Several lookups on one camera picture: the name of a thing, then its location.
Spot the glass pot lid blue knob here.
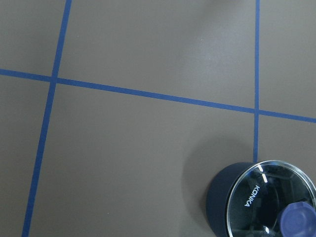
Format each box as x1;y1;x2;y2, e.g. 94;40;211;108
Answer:
226;160;316;237

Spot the dark blue cooking pot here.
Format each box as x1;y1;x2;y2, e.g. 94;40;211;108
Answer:
205;162;253;237

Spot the brown paper table mat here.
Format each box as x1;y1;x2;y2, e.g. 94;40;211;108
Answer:
0;0;316;237

